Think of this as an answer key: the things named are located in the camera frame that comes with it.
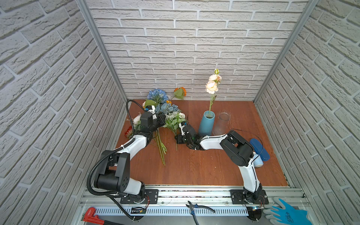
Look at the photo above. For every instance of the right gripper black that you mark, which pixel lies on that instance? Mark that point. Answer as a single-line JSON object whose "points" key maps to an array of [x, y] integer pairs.
{"points": [[179, 139]]}

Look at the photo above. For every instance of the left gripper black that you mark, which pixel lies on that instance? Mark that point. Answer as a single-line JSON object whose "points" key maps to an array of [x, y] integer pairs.
{"points": [[159, 119]]}

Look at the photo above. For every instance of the white lilac flower bouquet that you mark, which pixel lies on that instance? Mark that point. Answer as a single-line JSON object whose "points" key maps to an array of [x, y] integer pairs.
{"points": [[173, 120]]}

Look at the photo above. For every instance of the orange gerbera flower stem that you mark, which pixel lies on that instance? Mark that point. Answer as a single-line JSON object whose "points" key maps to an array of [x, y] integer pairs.
{"points": [[179, 93]]}

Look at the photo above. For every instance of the peach rose flower stem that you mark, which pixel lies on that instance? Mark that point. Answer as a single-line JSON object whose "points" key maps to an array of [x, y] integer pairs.
{"points": [[212, 87]]}

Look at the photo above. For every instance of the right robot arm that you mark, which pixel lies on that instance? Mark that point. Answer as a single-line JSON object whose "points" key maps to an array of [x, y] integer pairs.
{"points": [[237, 149]]}

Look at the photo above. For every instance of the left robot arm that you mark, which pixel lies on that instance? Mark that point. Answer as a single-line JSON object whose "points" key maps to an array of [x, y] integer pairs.
{"points": [[111, 174]]}

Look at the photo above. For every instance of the teal ceramic vase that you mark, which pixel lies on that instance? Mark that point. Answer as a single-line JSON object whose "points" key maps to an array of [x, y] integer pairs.
{"points": [[207, 122]]}

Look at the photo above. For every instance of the clear ribbed glass vase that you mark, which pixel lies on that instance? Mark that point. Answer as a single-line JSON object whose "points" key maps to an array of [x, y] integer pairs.
{"points": [[220, 127]]}

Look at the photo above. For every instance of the white pink flower bunch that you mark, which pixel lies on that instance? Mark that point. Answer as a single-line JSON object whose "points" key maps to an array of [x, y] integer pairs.
{"points": [[137, 123]]}

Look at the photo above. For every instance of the dusty blue flower stem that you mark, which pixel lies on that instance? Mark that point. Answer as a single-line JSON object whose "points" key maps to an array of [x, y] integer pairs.
{"points": [[166, 108]]}

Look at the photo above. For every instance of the blue hydrangea flower stem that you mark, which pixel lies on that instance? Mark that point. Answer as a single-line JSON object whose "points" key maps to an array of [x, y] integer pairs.
{"points": [[158, 95]]}

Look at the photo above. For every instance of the blue spray bottle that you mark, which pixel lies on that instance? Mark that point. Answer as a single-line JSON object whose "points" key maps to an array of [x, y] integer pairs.
{"points": [[260, 153]]}

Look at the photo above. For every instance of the red clamp tool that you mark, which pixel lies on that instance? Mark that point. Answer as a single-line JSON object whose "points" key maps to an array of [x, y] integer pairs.
{"points": [[90, 217]]}

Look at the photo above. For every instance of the blue work glove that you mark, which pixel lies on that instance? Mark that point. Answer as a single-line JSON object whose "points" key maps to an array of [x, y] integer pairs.
{"points": [[285, 214]]}

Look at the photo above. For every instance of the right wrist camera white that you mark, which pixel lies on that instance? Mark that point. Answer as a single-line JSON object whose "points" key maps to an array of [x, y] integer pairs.
{"points": [[182, 126]]}

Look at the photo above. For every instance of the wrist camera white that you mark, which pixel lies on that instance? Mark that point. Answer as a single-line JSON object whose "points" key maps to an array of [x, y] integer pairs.
{"points": [[151, 109], [182, 126]]}

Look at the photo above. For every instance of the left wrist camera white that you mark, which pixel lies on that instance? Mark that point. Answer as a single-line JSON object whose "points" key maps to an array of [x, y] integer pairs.
{"points": [[151, 109]]}

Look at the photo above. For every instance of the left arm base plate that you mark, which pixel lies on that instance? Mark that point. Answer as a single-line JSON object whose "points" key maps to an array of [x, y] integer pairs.
{"points": [[146, 196]]}

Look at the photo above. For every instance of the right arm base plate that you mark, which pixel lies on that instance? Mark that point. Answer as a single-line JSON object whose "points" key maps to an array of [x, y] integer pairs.
{"points": [[243, 196]]}

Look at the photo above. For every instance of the aluminium rail frame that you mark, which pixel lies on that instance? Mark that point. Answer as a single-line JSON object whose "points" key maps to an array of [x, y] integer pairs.
{"points": [[172, 201]]}

